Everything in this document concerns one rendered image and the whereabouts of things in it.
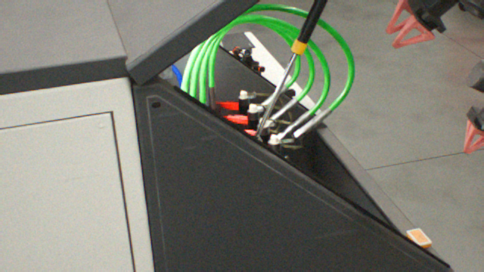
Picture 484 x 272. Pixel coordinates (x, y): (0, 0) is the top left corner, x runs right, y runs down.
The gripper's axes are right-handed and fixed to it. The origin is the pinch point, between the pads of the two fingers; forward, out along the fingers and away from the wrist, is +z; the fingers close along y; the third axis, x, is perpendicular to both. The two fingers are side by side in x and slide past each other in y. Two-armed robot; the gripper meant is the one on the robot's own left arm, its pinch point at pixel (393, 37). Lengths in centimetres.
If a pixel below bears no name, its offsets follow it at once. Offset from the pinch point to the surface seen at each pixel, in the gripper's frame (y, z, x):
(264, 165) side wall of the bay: 37.7, 18.3, -25.8
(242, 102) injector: -14.9, 40.6, -2.8
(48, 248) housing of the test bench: 46, 45, -46
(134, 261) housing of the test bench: 45, 42, -33
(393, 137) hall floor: -149, 84, 170
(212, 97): -14.5, 43.6, -10.0
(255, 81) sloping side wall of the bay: -24.2, 38.5, 1.3
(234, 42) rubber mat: -83, 61, 21
